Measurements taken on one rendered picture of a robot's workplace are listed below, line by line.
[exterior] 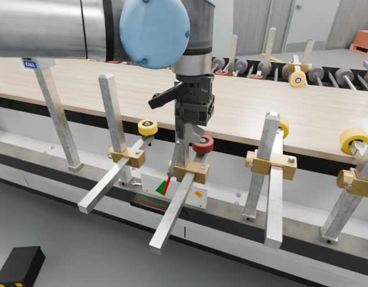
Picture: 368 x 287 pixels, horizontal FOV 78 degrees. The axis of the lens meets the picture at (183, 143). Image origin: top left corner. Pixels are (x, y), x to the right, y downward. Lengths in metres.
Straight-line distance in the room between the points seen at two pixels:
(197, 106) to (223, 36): 4.91
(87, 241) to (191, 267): 0.70
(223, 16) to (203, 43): 4.95
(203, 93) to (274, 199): 0.30
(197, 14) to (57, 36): 0.26
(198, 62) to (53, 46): 0.28
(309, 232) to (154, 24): 0.80
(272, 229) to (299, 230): 0.38
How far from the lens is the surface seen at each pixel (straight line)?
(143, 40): 0.30
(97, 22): 0.30
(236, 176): 1.03
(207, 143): 0.82
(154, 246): 0.60
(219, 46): 5.37
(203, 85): 0.52
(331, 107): 1.30
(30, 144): 1.59
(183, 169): 0.77
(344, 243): 0.94
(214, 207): 0.88
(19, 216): 2.11
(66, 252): 1.74
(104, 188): 0.77
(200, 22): 0.48
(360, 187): 0.75
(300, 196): 1.07
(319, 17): 7.07
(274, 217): 0.55
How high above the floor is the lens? 1.37
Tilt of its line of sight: 34 degrees down
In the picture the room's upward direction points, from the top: straight up
